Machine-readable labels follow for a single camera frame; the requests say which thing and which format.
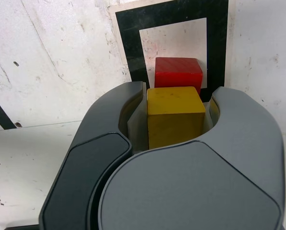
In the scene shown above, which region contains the black tape square outline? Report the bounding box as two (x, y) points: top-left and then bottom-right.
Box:
(115, 0), (230, 103)

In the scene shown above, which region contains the red cube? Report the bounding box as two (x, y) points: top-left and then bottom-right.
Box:
(154, 57), (204, 95)

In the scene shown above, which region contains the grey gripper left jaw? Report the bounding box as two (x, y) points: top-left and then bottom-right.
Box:
(38, 80), (150, 230)

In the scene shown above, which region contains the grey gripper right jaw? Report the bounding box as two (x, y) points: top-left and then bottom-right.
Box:
(97, 86), (286, 230)

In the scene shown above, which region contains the black tape strip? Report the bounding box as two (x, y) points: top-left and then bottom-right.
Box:
(0, 92), (17, 130)

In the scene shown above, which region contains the yellow cube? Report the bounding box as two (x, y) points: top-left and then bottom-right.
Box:
(146, 86), (206, 150)

